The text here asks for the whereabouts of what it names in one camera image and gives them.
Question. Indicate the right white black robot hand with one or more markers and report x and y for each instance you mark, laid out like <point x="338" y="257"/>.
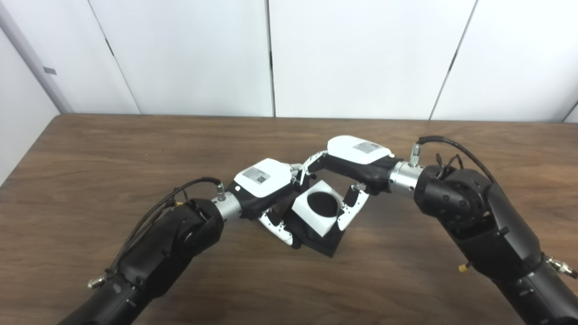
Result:
<point x="356" y="153"/>

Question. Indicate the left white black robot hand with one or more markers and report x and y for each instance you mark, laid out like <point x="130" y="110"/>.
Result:
<point x="262" y="180"/>

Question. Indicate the white square piece with hole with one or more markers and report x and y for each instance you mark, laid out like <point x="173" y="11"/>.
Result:
<point x="307" y="216"/>

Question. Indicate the black peg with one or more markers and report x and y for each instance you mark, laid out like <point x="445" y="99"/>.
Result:
<point x="323" y="241"/>

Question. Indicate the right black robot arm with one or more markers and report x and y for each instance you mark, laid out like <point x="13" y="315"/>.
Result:
<point x="478" y="212"/>

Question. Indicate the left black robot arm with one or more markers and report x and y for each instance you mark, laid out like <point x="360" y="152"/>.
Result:
<point x="158" y="257"/>

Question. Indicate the small grey wall tag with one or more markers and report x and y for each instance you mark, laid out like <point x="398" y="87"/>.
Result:
<point x="50" y="71"/>

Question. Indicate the grey wall corner post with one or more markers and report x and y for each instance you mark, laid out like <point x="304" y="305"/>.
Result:
<point x="28" y="45"/>

